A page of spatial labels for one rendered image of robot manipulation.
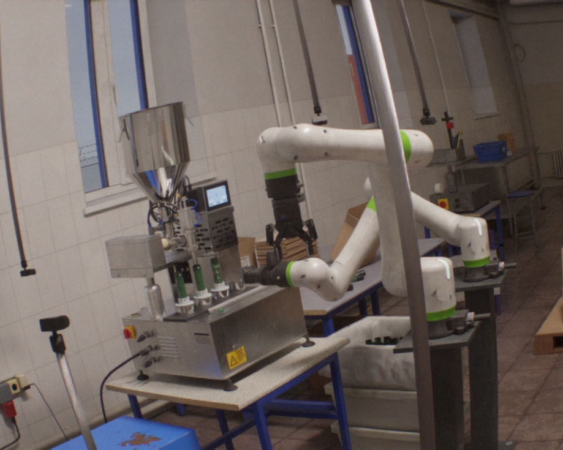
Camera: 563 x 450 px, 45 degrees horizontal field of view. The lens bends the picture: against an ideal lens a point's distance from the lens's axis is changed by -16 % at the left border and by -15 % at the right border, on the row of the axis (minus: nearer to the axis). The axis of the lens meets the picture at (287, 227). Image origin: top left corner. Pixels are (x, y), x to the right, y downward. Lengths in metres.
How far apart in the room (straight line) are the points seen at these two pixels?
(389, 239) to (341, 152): 0.46
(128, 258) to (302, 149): 1.14
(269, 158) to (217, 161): 3.30
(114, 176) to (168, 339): 2.47
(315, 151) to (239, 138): 3.62
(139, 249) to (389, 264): 0.96
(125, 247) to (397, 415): 1.40
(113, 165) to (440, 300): 3.27
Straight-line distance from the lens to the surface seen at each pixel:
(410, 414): 3.39
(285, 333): 3.15
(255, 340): 3.00
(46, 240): 4.31
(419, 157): 2.36
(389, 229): 2.52
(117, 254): 3.07
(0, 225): 4.10
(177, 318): 2.88
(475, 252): 3.10
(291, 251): 4.66
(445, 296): 2.44
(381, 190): 2.51
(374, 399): 3.47
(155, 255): 2.95
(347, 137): 2.18
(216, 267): 3.06
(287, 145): 2.11
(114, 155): 5.28
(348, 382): 3.55
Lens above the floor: 1.66
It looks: 7 degrees down
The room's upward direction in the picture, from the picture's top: 10 degrees counter-clockwise
